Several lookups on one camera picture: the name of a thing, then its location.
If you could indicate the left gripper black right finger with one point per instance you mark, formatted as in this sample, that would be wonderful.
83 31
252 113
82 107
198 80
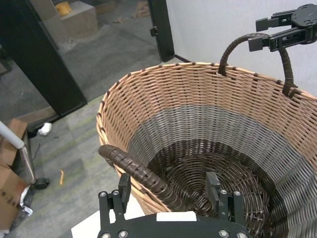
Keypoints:
223 203

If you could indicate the black caster wheel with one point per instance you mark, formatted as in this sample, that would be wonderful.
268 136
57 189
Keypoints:
41 184

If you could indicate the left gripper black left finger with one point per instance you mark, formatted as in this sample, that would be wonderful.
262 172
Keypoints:
111 205

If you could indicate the black door frame post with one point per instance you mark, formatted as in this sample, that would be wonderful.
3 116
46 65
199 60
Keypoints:
162 29

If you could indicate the yellow strip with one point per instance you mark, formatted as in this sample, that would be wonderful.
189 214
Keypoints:
61 177

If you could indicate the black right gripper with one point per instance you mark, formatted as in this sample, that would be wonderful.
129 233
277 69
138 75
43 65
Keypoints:
307 17

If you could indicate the black door latch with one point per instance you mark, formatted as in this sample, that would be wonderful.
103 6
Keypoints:
153 31

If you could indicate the concrete block step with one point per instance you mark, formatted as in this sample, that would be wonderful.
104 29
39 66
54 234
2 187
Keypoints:
79 22

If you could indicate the white and chrome desk leg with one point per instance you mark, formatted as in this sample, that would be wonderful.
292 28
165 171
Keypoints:
12 138

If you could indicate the plain folded cardboard box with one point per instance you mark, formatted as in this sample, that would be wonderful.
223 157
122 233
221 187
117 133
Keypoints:
17 126

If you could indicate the white crumpled paper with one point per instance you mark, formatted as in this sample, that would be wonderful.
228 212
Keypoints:
45 129

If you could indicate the tan grey brown wicker basket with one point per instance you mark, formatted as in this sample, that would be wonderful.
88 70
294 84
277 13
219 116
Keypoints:
198 99

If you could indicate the wide black pillar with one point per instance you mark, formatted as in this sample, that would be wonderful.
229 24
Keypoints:
37 49

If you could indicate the printed cardboard box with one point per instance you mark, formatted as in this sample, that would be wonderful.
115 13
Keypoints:
10 198

